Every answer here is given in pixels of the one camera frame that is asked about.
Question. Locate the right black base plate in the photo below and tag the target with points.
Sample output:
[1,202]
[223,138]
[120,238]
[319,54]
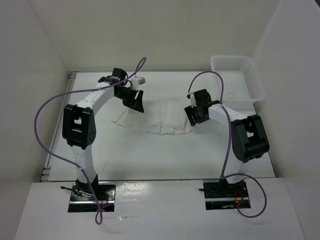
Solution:
[220,195]

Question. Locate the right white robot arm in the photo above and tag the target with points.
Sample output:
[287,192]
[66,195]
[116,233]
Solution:
[247,138]

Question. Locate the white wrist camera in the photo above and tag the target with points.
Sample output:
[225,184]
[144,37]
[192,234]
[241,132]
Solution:
[192,99]
[136,81]

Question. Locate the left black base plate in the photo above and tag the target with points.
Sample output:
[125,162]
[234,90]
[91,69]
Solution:
[84,202]

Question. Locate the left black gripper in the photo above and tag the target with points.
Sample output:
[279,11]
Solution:
[138,104]

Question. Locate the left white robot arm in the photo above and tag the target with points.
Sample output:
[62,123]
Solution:
[79,127]

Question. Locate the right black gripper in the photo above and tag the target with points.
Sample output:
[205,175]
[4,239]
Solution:
[189,111]

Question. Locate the yellow rubber band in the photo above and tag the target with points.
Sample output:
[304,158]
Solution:
[231,95]

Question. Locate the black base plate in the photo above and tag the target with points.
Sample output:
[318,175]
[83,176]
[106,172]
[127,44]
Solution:
[220,195]
[84,202]

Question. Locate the white pleated skirt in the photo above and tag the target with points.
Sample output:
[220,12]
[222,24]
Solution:
[160,117]

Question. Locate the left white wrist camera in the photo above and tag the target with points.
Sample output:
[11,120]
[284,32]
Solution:
[136,81]

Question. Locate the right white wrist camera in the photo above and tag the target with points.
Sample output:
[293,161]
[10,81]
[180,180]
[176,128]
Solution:
[192,99]

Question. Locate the white plastic mesh basket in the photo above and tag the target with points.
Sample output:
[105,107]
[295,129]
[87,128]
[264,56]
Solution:
[238,74]

